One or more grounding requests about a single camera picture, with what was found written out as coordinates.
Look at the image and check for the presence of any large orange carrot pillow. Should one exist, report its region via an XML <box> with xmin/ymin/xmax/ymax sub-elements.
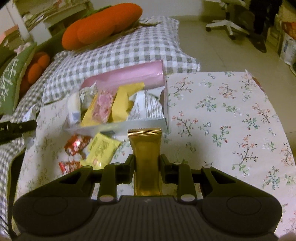
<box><xmin>61</xmin><ymin>3</ymin><xmax>142</xmax><ymax>50</ymax></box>

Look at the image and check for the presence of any white office chair base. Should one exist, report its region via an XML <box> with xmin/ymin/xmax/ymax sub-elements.
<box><xmin>206</xmin><ymin>0</ymin><xmax>249</xmax><ymax>40</ymax></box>

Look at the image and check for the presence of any grey checked blanket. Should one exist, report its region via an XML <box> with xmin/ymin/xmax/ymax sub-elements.
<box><xmin>1</xmin><ymin>16</ymin><xmax>201</xmax><ymax>238</ymax></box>

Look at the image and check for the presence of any pink floral snack packet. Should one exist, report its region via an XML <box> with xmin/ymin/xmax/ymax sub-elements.
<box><xmin>92</xmin><ymin>90</ymin><xmax>116</xmax><ymax>123</ymax></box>

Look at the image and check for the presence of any floral tablecloth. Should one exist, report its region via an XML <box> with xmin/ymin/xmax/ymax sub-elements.
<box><xmin>15</xmin><ymin>71</ymin><xmax>295</xmax><ymax>240</ymax></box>

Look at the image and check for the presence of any red white snack packet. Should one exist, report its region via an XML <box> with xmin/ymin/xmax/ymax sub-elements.
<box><xmin>59</xmin><ymin>161</ymin><xmax>82</xmax><ymax>175</ymax></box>

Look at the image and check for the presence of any gold foil snack bar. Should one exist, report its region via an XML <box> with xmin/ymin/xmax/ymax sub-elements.
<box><xmin>128</xmin><ymin>128</ymin><xmax>162</xmax><ymax>196</ymax></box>

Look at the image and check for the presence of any white bookshelf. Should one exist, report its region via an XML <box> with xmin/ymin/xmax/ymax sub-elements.
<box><xmin>6</xmin><ymin>1</ymin><xmax>93</xmax><ymax>44</ymax></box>

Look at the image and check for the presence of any red foil snack packet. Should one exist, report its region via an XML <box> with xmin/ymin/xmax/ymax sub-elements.
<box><xmin>64</xmin><ymin>134</ymin><xmax>92</xmax><ymax>156</ymax></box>

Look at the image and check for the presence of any white cookie snack packet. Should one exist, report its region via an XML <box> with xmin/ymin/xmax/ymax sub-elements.
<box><xmin>67</xmin><ymin>91</ymin><xmax>81</xmax><ymax>126</ymax></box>

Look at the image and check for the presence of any pink and silver snack box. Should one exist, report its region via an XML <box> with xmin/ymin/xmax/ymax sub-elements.
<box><xmin>63</xmin><ymin>61</ymin><xmax>168</xmax><ymax>136</ymax></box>

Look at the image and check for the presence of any white printed snack packet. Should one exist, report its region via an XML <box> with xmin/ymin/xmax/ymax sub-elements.
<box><xmin>126</xmin><ymin>86</ymin><xmax>165</xmax><ymax>121</ymax></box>

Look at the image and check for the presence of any small orange plush cushion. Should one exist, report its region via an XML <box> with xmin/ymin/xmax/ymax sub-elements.
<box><xmin>20</xmin><ymin>52</ymin><xmax>51</xmax><ymax>95</ymax></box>

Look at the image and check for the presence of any yellow waffle sandwich packet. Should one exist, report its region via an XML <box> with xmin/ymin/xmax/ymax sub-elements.
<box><xmin>111</xmin><ymin>82</ymin><xmax>144</xmax><ymax>123</ymax></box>

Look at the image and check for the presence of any small yellow snack packet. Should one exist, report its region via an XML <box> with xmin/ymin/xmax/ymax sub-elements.
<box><xmin>80</xmin><ymin>133</ymin><xmax>121</xmax><ymax>170</ymax></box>

